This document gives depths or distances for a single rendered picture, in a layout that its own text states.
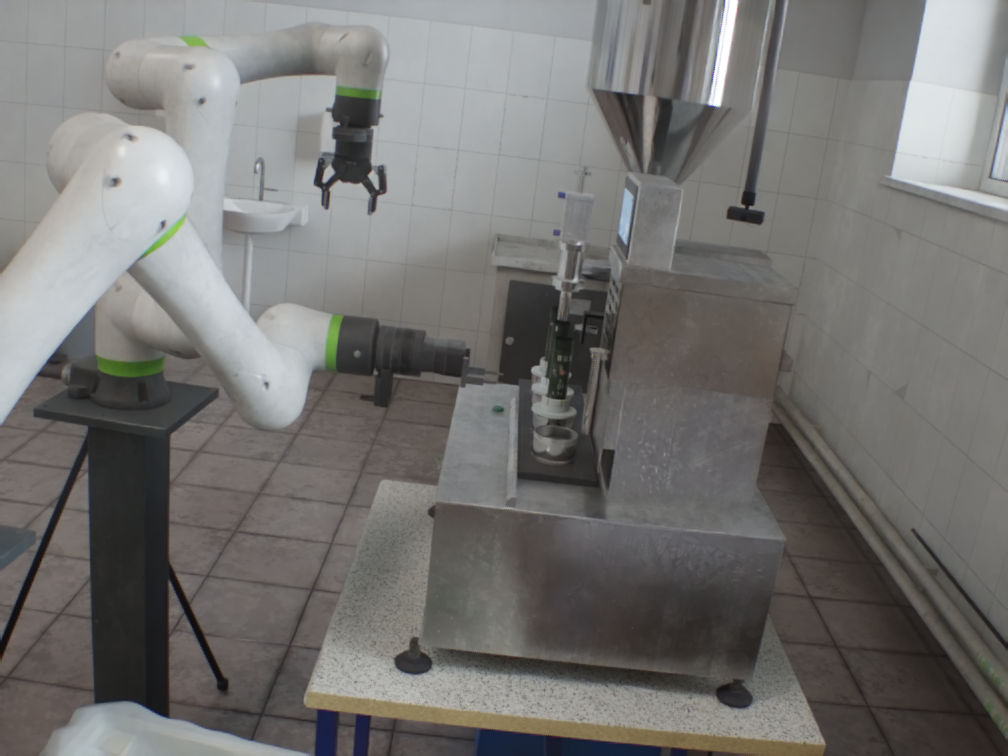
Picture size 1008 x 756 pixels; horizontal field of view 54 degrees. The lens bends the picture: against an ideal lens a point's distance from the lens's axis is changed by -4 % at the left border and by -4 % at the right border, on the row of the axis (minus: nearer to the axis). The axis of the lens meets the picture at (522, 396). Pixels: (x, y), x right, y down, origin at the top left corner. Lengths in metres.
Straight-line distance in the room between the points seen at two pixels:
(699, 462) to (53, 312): 0.85
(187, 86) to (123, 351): 0.50
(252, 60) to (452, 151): 3.23
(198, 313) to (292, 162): 3.91
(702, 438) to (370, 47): 1.05
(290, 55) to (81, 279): 1.02
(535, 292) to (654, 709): 3.25
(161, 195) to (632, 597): 0.81
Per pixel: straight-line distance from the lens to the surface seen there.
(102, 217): 1.18
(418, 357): 1.59
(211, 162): 1.77
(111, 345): 1.95
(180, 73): 1.75
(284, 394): 1.52
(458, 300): 5.30
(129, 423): 1.91
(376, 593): 1.71
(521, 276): 4.58
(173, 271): 1.40
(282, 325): 1.60
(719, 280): 1.38
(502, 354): 4.64
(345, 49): 2.08
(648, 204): 1.35
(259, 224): 4.94
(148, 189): 1.18
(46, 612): 3.17
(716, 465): 1.46
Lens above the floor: 1.57
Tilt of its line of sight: 17 degrees down
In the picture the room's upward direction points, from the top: 8 degrees clockwise
